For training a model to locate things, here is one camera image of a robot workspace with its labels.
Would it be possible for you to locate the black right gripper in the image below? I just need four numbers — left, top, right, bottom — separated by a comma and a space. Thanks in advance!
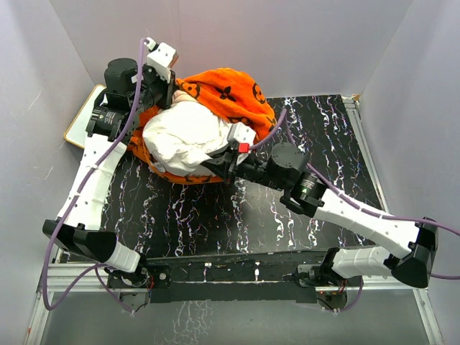
197, 145, 287, 193

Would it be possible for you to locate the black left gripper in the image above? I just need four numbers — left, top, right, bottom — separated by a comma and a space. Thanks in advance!
129, 63, 179, 114

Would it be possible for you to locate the white pillow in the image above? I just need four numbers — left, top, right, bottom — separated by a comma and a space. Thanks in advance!
142, 91, 232, 178

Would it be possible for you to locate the orange patterned plush pillowcase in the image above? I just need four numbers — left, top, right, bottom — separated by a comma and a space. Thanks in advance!
128, 68, 277, 185

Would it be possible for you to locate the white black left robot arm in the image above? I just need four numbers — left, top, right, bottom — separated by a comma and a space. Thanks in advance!
42, 57, 175, 287

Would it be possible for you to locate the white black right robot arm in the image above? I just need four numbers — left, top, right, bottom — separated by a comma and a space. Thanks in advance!
202, 143, 438, 288

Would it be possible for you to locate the small white dry-erase board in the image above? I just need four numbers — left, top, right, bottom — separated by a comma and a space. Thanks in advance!
63, 84, 105, 149

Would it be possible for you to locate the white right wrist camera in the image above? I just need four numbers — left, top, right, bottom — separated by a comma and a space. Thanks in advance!
227, 122, 256, 154

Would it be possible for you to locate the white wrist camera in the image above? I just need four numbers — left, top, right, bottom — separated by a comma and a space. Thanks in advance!
144, 37, 178, 83
227, 122, 256, 154

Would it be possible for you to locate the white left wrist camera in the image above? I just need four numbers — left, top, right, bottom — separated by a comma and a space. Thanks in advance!
144, 37, 178, 83

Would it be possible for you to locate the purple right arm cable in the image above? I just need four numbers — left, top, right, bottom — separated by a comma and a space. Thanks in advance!
247, 107, 460, 316

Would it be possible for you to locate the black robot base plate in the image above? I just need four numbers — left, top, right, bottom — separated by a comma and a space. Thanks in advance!
108, 250, 363, 308

